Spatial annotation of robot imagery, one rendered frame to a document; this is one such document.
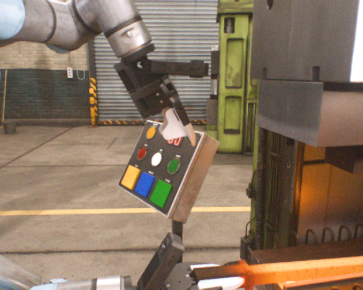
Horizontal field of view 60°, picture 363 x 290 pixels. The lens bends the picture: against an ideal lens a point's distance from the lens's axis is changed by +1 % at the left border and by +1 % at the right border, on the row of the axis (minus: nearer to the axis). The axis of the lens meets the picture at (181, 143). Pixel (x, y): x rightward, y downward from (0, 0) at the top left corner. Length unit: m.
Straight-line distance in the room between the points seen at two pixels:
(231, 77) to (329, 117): 4.92
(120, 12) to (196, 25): 7.94
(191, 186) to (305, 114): 0.53
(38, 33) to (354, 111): 0.51
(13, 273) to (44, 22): 0.44
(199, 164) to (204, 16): 7.71
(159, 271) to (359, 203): 0.60
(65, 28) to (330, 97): 0.45
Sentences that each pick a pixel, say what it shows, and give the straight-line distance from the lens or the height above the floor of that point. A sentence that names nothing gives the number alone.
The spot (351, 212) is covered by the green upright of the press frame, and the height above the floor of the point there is 1.02.
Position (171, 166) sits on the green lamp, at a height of 1.09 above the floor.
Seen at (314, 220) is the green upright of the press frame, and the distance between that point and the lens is 0.90.
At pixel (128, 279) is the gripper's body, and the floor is 1.04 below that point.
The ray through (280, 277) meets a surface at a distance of 0.65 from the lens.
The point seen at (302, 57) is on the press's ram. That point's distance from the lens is 0.54.
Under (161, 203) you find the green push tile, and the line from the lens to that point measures 0.97.
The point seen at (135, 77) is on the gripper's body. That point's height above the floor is 1.37.
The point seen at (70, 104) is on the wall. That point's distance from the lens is 8.88.
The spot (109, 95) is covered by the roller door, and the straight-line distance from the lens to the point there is 8.57.
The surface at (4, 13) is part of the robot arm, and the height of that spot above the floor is 1.46.
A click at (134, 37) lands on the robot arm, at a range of 0.58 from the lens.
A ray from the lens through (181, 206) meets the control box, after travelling 0.96.
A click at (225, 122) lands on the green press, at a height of 0.55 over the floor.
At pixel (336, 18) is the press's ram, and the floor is 1.45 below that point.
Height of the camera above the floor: 1.38
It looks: 13 degrees down
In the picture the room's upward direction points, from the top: straight up
